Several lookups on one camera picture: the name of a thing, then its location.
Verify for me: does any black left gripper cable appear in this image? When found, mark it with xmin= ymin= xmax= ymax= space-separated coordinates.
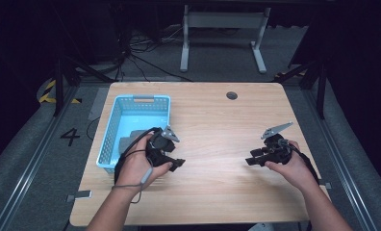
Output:
xmin=114 ymin=126 xmax=163 ymax=185

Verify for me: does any black metal stand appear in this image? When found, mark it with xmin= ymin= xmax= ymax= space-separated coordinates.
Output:
xmin=274 ymin=59 xmax=328 ymax=120
xmin=51 ymin=55 xmax=116 ymax=117

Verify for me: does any white metal desk frame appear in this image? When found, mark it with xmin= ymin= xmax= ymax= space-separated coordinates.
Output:
xmin=179 ymin=4 xmax=272 ymax=75

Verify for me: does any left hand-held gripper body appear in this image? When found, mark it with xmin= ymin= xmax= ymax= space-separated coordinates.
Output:
xmin=145 ymin=125 xmax=181 ymax=167

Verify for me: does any thin black floor cable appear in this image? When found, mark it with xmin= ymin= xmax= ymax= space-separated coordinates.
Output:
xmin=86 ymin=116 xmax=102 ymax=141

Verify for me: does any person's right hand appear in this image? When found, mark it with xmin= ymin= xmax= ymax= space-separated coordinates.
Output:
xmin=264 ymin=140 xmax=319 ymax=194

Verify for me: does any bundle of floor cables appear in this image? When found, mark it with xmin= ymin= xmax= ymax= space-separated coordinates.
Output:
xmin=114 ymin=25 xmax=193 ymax=83

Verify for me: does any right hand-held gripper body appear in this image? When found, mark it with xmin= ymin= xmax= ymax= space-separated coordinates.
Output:
xmin=254 ymin=121 xmax=294 ymax=166

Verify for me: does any blue plastic basket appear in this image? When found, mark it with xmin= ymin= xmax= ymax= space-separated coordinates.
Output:
xmin=95 ymin=93 xmax=172 ymax=175

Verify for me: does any aluminium floor rail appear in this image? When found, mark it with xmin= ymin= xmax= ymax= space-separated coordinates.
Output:
xmin=301 ymin=89 xmax=378 ymax=231
xmin=0 ymin=86 xmax=81 ymax=231

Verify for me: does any person's left hand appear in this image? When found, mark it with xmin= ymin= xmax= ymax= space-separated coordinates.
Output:
xmin=114 ymin=132 xmax=174 ymax=194

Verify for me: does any grey wrist strap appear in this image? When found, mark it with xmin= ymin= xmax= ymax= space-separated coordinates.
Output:
xmin=111 ymin=166 xmax=155 ymax=205

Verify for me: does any yellow black hazard tape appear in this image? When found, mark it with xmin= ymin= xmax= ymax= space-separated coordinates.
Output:
xmin=38 ymin=78 xmax=83 ymax=105

